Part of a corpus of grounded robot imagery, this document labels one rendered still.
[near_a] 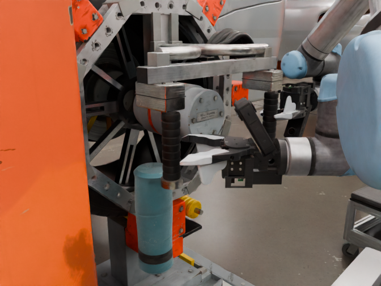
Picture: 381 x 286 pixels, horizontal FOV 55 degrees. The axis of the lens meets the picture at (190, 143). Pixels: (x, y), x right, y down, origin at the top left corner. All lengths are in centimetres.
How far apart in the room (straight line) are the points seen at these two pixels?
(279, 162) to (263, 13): 103
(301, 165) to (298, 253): 127
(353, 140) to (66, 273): 39
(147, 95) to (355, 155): 46
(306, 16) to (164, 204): 272
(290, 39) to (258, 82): 249
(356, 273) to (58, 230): 36
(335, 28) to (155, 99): 52
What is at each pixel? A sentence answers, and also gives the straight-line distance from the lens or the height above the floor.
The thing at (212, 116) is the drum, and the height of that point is 85.
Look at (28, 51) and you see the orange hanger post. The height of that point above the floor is 102.
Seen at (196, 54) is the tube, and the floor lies 100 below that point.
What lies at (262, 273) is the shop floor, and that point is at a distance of 178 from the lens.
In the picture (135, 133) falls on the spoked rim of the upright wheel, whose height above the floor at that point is 77.
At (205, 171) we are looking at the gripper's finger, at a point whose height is 80.
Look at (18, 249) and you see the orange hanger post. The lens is 48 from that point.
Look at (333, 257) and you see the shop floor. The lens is 197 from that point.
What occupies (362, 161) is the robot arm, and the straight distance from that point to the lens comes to 29.
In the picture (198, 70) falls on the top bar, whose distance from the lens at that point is 75.
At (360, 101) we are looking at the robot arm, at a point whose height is 99.
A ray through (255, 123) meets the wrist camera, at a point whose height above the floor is 88.
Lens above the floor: 104
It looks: 17 degrees down
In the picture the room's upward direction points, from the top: straight up
